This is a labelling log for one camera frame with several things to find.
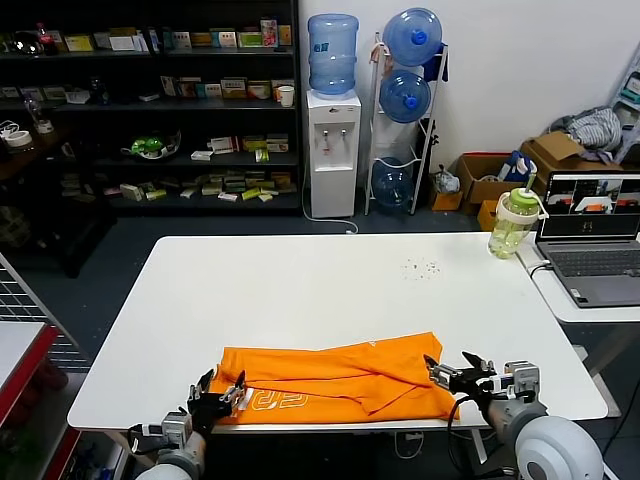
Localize white dispenser power cord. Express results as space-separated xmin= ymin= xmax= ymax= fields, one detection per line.
xmin=304 ymin=213 xmax=361 ymax=236

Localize white side table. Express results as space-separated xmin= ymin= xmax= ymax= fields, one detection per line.
xmin=514 ymin=244 xmax=640 ymax=381

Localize pink product box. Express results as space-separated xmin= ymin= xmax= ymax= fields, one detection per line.
xmin=259 ymin=18 xmax=280 ymax=49

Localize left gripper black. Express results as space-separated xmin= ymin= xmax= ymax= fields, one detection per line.
xmin=186 ymin=368 xmax=249 ymax=434

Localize clear plastic bottle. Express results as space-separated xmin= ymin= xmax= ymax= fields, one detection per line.
xmin=24 ymin=94 xmax=54 ymax=134

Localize blue water jug with label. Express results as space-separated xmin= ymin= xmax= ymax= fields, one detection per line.
xmin=306 ymin=13 xmax=360 ymax=97

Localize yellow product box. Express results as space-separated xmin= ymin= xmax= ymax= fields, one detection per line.
xmin=64 ymin=33 xmax=96 ymax=53

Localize white laptop cable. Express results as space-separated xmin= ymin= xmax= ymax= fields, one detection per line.
xmin=518 ymin=248 xmax=551 ymax=276

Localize cola bottle red label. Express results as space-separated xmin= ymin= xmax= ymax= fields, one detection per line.
xmin=35 ymin=22 xmax=59 ymax=56

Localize white wire grid panel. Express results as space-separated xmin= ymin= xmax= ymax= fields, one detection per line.
xmin=0 ymin=252 xmax=82 ymax=372

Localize orange t-shirt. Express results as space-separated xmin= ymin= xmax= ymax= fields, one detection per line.
xmin=212 ymin=329 xmax=457 ymax=427

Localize large cardboard box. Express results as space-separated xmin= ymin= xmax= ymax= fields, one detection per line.
xmin=519 ymin=130 xmax=626 ymax=181

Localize scattered small crumbs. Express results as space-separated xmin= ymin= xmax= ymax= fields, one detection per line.
xmin=399 ymin=256 xmax=444 ymax=282

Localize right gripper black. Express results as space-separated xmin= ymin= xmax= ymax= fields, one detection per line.
xmin=423 ymin=351 xmax=504 ymax=399

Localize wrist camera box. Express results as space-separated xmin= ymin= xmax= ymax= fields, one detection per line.
xmin=161 ymin=409 xmax=195 ymax=447
xmin=501 ymin=360 xmax=542 ymax=402

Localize small yellow cardboard box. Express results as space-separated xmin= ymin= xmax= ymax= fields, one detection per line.
xmin=477 ymin=199 xmax=502 ymax=232

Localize white wire jug rack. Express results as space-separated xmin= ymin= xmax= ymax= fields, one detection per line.
xmin=363 ymin=32 xmax=450 ymax=217

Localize blue and white bag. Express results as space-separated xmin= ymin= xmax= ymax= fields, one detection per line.
xmin=497 ymin=149 xmax=539 ymax=184

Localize dark blue bottle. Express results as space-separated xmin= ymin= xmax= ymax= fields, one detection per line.
xmin=89 ymin=75 xmax=109 ymax=106

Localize dark low table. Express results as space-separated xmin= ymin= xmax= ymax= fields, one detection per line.
xmin=0 ymin=124 xmax=119 ymax=279

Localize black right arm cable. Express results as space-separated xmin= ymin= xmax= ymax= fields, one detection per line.
xmin=446 ymin=391 xmax=482 ymax=469

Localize green lidded water bottle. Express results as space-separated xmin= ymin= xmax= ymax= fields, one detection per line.
xmin=488 ymin=172 xmax=550 ymax=260

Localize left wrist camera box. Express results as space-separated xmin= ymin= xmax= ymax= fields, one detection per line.
xmin=161 ymin=409 xmax=195 ymax=447

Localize grey plastic bag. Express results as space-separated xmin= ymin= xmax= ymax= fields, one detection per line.
xmin=431 ymin=164 xmax=462 ymax=194

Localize white and red product box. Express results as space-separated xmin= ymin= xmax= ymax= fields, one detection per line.
xmin=207 ymin=135 xmax=242 ymax=156

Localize pile of striped clothes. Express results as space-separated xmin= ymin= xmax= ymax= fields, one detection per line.
xmin=557 ymin=107 xmax=624 ymax=151

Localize grey laptop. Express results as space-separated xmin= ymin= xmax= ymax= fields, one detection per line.
xmin=534 ymin=170 xmax=640 ymax=309

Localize bowl with green fruit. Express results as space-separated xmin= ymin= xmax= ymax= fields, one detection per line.
xmin=122 ymin=130 xmax=182 ymax=162

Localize open cardboard box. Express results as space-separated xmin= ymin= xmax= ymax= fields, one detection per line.
xmin=457 ymin=153 xmax=526 ymax=215

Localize black shelf unit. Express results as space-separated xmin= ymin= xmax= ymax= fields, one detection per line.
xmin=0 ymin=0 xmax=304 ymax=217

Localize small orange cardboard box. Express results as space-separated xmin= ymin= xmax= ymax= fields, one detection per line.
xmin=430 ymin=188 xmax=464 ymax=212

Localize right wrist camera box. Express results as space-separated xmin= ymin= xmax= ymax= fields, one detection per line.
xmin=501 ymin=360 xmax=542 ymax=402

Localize white water dispenser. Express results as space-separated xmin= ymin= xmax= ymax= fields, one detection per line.
xmin=305 ymin=89 xmax=362 ymax=220

